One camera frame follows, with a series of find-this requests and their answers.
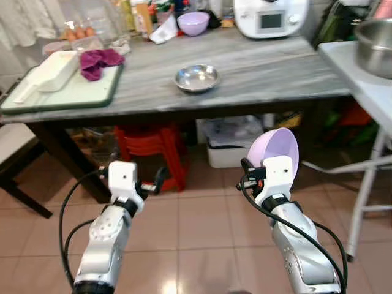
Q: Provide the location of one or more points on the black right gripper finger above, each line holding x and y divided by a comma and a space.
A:
246, 165

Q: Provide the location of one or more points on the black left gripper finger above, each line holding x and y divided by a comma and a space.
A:
162, 177

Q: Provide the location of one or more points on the lilac plastic bowl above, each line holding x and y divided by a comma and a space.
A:
193, 23
278, 146

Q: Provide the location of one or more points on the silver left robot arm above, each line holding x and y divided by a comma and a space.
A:
107, 245

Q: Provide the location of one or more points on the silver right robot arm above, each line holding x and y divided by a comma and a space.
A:
300, 251

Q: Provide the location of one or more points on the white plastic storage box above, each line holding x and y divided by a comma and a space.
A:
226, 144

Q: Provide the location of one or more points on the red plastic stool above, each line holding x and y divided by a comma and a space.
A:
150, 144

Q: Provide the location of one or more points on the clear plastic jar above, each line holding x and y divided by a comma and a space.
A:
99, 146

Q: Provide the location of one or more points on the shallow stainless steel bowl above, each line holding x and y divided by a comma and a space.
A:
197, 78

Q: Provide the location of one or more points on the green-rimmed white cutting board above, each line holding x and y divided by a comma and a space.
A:
61, 98

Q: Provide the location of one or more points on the dark wooden chair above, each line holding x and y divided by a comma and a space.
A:
18, 171

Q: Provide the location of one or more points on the purple cloth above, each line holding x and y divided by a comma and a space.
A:
98, 63

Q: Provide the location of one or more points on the crumpled grey cloth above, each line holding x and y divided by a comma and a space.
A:
121, 46

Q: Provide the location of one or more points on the white folding table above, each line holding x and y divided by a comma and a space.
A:
361, 86

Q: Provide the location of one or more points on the small yellow brown packet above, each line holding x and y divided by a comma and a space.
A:
228, 22

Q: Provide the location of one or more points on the white paper with QR code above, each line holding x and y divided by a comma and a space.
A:
164, 32

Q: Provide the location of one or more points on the long white plastic container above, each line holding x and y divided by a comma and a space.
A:
52, 73

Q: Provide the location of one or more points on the small black item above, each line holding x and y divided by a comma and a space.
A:
215, 20

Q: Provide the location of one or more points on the white kitchen food processor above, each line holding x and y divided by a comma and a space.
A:
269, 18

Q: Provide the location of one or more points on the clear lidded plastic box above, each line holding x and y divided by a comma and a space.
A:
89, 43

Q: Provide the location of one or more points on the clear glass tumbler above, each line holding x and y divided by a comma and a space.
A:
111, 27

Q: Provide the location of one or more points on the orange sauce squeeze bottle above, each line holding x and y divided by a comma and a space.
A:
144, 18

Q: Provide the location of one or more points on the brown egg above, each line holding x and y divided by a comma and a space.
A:
80, 32
71, 36
89, 31

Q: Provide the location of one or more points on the small pink lidded jar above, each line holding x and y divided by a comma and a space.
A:
56, 47

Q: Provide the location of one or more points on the green and red snack bag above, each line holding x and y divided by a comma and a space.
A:
163, 7

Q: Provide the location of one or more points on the large stainless steel pot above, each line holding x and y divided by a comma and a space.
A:
375, 49

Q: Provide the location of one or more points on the white hanging towel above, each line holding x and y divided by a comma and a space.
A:
30, 21

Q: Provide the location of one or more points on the pink fabric item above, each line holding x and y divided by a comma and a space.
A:
383, 8

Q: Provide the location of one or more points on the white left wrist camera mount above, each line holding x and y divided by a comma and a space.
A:
122, 179

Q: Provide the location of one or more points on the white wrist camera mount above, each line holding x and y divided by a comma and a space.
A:
274, 177
122, 179

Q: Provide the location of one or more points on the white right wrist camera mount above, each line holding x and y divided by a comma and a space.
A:
274, 177

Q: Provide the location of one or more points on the dark wooden table frame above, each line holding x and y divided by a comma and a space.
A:
64, 156

